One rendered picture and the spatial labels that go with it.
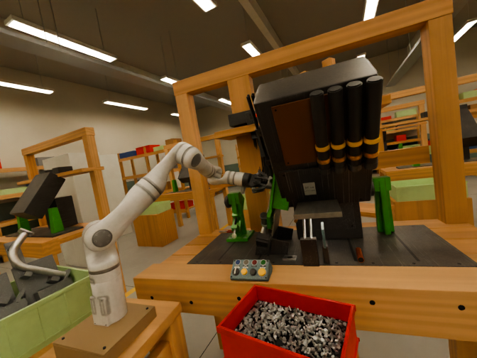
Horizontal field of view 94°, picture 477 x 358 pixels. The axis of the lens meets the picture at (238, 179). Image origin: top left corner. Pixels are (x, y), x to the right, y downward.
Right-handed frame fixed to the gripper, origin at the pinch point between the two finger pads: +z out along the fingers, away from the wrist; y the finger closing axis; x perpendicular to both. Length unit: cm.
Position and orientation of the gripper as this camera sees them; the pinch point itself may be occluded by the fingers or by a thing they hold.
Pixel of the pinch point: (270, 183)
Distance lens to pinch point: 113.6
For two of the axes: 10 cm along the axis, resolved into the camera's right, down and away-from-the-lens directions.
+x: 1.8, 5.8, 7.9
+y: 3.0, -8.0, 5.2
